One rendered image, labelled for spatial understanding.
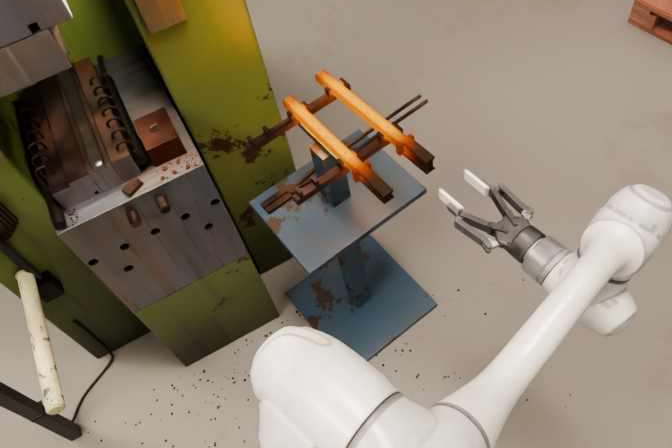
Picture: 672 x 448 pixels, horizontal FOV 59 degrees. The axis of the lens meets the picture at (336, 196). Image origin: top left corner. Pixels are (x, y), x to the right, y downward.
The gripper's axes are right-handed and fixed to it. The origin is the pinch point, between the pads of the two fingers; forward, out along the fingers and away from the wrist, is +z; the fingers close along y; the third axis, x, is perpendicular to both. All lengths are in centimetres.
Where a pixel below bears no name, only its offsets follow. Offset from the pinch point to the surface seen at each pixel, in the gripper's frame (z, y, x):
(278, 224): 38, -30, -26
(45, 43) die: 58, -53, 40
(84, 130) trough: 74, -57, 5
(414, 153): 13.6, -1.3, 2.1
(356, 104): 35.6, -0.5, 1.2
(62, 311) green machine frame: 80, -95, -57
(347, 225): 25.0, -15.9, -26.0
